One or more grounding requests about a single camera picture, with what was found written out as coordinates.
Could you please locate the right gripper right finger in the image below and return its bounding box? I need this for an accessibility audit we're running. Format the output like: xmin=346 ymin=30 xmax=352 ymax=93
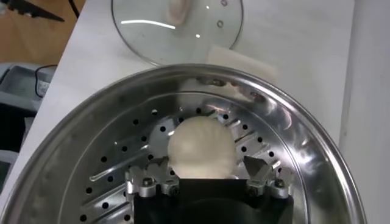
xmin=243 ymin=155 xmax=295 ymax=199

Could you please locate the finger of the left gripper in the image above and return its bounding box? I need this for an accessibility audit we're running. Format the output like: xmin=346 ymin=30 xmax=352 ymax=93
xmin=0 ymin=0 xmax=65 ymax=23

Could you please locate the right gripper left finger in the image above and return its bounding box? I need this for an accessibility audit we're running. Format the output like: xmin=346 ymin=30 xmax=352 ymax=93
xmin=124 ymin=156 xmax=180 ymax=198

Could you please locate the white steamed baozi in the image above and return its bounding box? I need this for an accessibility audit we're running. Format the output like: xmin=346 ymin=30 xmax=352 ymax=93
xmin=166 ymin=116 xmax=238 ymax=180

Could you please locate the round glass pot lid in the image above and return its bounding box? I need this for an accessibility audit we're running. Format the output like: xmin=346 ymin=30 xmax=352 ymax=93
xmin=110 ymin=0 xmax=244 ymax=66

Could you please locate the stainless steel steamer basket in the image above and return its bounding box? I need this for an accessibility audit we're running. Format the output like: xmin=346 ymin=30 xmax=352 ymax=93
xmin=0 ymin=45 xmax=368 ymax=224

